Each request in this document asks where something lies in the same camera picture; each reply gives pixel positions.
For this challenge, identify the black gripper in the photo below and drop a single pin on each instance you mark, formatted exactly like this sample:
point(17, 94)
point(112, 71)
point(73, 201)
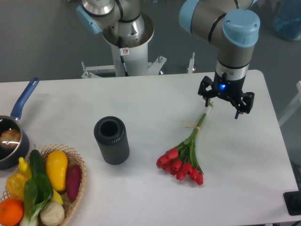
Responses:
point(227, 90)

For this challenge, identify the red tulip bouquet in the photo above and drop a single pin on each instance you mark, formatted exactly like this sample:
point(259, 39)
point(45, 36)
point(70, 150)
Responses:
point(181, 160)

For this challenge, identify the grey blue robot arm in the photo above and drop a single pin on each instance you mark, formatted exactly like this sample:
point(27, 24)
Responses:
point(229, 25)

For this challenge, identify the blue transparent container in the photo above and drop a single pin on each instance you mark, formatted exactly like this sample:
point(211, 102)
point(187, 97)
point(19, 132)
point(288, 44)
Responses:
point(287, 22)

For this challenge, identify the black device at edge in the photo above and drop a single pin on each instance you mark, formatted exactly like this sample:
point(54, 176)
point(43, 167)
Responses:
point(293, 202)

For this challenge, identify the dark grey ribbed vase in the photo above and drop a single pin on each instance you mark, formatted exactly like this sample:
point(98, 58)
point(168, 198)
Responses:
point(111, 136)

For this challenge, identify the woven wicker basket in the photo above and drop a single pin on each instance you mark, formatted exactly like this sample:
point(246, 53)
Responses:
point(73, 158)

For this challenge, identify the purple sweet potato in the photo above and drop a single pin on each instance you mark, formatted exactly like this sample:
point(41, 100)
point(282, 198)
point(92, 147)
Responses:
point(73, 180)

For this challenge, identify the yellow mango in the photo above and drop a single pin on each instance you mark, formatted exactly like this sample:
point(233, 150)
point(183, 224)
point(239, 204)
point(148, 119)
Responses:
point(56, 168)

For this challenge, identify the yellow banana tip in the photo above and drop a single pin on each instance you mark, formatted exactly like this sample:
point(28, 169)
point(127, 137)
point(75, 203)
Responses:
point(57, 197)

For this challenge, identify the green cucumber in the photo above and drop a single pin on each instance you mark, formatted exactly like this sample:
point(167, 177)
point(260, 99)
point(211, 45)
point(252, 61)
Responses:
point(37, 163)

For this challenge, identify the beige garlic bulb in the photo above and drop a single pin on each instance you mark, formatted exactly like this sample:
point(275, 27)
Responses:
point(52, 214)

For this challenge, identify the green bok choy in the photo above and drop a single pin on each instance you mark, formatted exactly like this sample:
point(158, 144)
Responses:
point(37, 192)

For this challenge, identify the small yellow squash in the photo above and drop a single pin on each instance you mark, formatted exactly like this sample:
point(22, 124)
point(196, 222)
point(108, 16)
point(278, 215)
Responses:
point(24, 168)

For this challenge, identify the brown bread roll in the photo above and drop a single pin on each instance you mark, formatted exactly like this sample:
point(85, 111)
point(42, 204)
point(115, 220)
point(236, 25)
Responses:
point(10, 139)

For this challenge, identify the yellow bell pepper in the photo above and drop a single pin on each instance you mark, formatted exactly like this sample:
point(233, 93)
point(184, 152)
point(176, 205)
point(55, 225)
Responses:
point(15, 185)

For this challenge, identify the orange fruit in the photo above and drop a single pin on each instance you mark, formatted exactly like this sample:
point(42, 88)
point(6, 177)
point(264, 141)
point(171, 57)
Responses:
point(11, 212)

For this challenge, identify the white frame at right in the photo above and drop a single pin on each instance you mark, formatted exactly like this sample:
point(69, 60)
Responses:
point(292, 107)

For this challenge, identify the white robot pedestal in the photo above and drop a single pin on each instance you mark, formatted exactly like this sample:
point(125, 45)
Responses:
point(129, 48)

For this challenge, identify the blue handled saucepan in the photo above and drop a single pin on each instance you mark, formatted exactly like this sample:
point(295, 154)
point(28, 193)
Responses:
point(9, 157)

